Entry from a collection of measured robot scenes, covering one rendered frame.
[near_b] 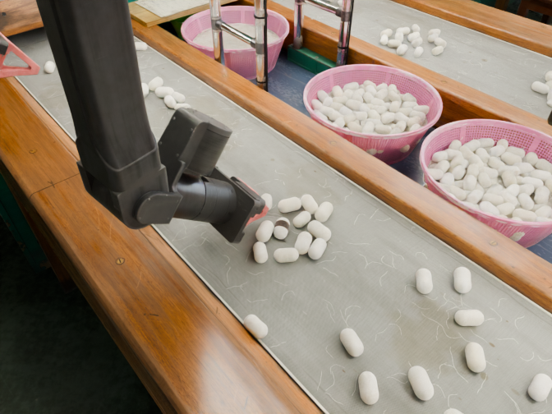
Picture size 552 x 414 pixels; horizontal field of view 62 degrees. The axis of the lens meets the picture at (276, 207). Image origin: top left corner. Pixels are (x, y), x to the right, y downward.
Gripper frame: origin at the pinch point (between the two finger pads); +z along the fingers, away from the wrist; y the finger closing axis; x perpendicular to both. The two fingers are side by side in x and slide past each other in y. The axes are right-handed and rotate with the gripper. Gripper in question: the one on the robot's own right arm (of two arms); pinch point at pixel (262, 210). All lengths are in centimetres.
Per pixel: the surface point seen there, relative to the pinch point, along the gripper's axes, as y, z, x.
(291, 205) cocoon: -1.8, 3.2, -2.5
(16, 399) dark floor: 48, 11, 89
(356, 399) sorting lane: -27.8, -6.0, 7.6
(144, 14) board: 73, 14, -15
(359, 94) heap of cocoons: 14.9, 29.7, -23.2
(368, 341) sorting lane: -23.9, -1.2, 3.6
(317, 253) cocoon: -11.1, 0.6, -0.2
